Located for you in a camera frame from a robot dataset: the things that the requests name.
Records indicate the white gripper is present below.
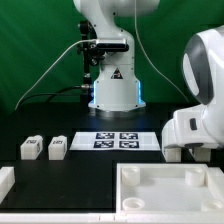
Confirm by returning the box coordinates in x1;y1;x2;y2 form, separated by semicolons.
162;105;224;149

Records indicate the white square tabletop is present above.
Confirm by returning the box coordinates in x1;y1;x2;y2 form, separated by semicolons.
116;163;224;214

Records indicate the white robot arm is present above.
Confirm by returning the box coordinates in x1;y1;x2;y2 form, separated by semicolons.
73;0;224;149

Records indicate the white sheet with fiducial tags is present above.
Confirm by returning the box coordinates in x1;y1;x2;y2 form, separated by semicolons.
70;132;160;151

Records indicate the white L-shaped obstacle fence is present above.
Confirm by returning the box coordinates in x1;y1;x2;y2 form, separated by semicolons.
0;166;224;224

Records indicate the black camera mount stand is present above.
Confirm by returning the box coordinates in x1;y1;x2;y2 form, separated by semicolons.
77;20;104;104

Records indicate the grey cable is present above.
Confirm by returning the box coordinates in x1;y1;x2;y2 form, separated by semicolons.
14;38;98;111

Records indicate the black cable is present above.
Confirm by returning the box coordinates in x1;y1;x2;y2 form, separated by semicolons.
19;85;94;108

